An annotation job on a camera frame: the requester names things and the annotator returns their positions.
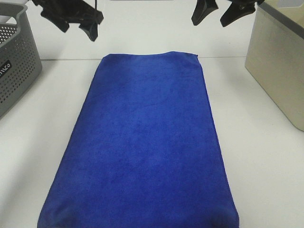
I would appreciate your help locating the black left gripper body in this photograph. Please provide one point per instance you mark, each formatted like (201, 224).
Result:
(69, 11)

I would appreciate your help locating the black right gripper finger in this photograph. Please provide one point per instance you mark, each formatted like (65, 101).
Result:
(237, 10)
(202, 10)

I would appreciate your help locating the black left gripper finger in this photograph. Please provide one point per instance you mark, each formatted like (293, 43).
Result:
(59, 23)
(91, 29)

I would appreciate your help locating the blue microfiber towel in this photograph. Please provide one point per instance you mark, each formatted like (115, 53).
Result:
(144, 152)

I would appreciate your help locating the grey perforated plastic basket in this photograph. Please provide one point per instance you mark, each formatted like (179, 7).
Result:
(20, 63)

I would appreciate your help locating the beige storage box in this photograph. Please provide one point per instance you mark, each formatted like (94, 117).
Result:
(275, 56)

